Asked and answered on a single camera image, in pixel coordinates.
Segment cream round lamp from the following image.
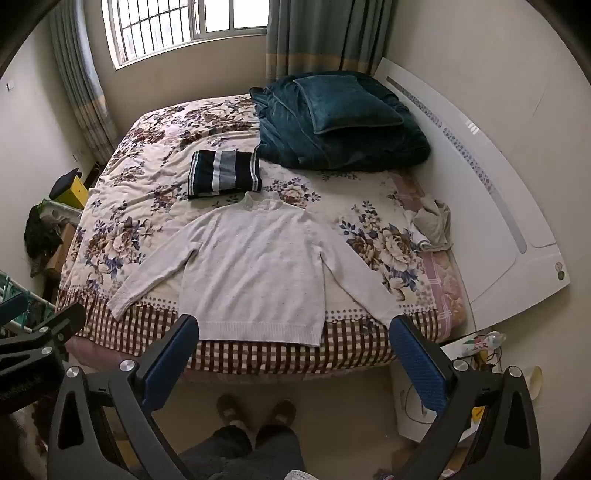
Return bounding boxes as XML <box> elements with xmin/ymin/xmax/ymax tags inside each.
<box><xmin>521</xmin><ymin>366</ymin><xmax>544</xmax><ymax>403</ymax></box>

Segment grey-green curtain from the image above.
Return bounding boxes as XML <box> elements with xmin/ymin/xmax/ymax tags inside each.
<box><xmin>265</xmin><ymin>0</ymin><xmax>394</xmax><ymax>88</ymax></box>
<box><xmin>48</xmin><ymin>0</ymin><xmax>120</xmax><ymax>164</ymax></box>

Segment person's dark fuzzy clothing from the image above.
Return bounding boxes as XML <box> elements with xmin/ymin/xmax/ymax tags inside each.
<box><xmin>0</xmin><ymin>401</ymin><xmax>49</xmax><ymax>480</ymax></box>

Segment white bed headboard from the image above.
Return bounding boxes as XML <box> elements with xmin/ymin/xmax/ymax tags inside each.
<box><xmin>373</xmin><ymin>57</ymin><xmax>571</xmax><ymax>334</ymax></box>

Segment person's right leg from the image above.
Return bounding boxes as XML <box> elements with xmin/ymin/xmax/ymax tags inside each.
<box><xmin>253</xmin><ymin>422</ymin><xmax>306</xmax><ymax>480</ymax></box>

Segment white towel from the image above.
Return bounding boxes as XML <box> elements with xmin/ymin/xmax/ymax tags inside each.
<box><xmin>106</xmin><ymin>191</ymin><xmax>402</xmax><ymax>347</ymax></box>

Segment floral plaid-edged blanket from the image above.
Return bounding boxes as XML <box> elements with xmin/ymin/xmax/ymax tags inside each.
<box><xmin>55</xmin><ymin>95</ymin><xmax>455</xmax><ymax>376</ymax></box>

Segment teal plush quilt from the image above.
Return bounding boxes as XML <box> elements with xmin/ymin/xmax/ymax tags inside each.
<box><xmin>249</xmin><ymin>70</ymin><xmax>431</xmax><ymax>172</ymax></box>

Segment folded striped dark garment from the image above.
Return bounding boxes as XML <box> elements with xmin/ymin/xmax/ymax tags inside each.
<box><xmin>187</xmin><ymin>147</ymin><xmax>263</xmax><ymax>200</ymax></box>

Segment person's left leg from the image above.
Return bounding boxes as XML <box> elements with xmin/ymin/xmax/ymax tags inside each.
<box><xmin>178</xmin><ymin>424</ymin><xmax>254</xmax><ymax>480</ymax></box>

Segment crumpled beige cloth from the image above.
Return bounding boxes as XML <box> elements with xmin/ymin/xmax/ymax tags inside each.
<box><xmin>406</xmin><ymin>196</ymin><xmax>452</xmax><ymax>252</ymax></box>

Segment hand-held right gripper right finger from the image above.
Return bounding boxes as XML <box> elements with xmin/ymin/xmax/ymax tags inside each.
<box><xmin>389</xmin><ymin>315</ymin><xmax>542</xmax><ymax>480</ymax></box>

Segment barred window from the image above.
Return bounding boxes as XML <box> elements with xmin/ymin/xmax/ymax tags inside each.
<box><xmin>100</xmin><ymin>0</ymin><xmax>269</xmax><ymax>71</ymax></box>

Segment white nightstand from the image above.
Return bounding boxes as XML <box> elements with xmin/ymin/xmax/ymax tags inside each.
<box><xmin>390</xmin><ymin>331</ymin><xmax>509</xmax><ymax>445</ymax></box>

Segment plastic bottle with colourful label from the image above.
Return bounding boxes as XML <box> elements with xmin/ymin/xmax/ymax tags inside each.
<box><xmin>463</xmin><ymin>330</ymin><xmax>502</xmax><ymax>357</ymax></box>

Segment brown slipper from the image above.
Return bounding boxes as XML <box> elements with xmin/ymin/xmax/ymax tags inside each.
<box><xmin>217</xmin><ymin>392</ymin><xmax>253</xmax><ymax>431</ymax></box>
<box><xmin>264</xmin><ymin>399</ymin><xmax>297</xmax><ymax>429</ymax></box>

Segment green wire rack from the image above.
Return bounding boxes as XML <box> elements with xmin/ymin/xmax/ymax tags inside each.
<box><xmin>0</xmin><ymin>271</ymin><xmax>35</xmax><ymax>334</ymax></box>

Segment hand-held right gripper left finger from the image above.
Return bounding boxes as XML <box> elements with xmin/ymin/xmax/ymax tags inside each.
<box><xmin>46</xmin><ymin>314</ymin><xmax>200</xmax><ymax>480</ymax></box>

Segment black bag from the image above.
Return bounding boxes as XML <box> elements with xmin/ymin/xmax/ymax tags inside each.
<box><xmin>49</xmin><ymin>168</ymin><xmax>83</xmax><ymax>200</ymax></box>

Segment yellow box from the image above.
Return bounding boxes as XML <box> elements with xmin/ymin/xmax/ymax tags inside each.
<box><xmin>54</xmin><ymin>176</ymin><xmax>89</xmax><ymax>209</ymax></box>

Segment black crumpled clothes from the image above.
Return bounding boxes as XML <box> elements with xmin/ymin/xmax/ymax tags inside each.
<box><xmin>24</xmin><ymin>204</ymin><xmax>64</xmax><ymax>278</ymax></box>

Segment person's leg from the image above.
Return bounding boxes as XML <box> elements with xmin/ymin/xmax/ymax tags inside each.
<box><xmin>178</xmin><ymin>424</ymin><xmax>254</xmax><ymax>480</ymax></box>
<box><xmin>253</xmin><ymin>422</ymin><xmax>306</xmax><ymax>480</ymax></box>

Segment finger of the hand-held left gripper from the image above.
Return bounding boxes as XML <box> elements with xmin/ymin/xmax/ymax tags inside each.
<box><xmin>0</xmin><ymin>293</ymin><xmax>29</xmax><ymax>326</ymax></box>
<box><xmin>0</xmin><ymin>302</ymin><xmax>88</xmax><ymax>365</ymax></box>

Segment teal plush pillow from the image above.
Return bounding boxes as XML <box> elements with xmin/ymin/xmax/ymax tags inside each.
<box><xmin>292</xmin><ymin>74</ymin><xmax>406</xmax><ymax>136</ymax></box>

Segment white carved furniture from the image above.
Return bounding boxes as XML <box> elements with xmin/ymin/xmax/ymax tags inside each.
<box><xmin>42</xmin><ymin>199</ymin><xmax>84</xmax><ymax>228</ymax></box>

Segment cardboard box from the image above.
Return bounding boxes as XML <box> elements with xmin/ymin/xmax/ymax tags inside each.
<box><xmin>45</xmin><ymin>224</ymin><xmax>77</xmax><ymax>280</ymax></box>

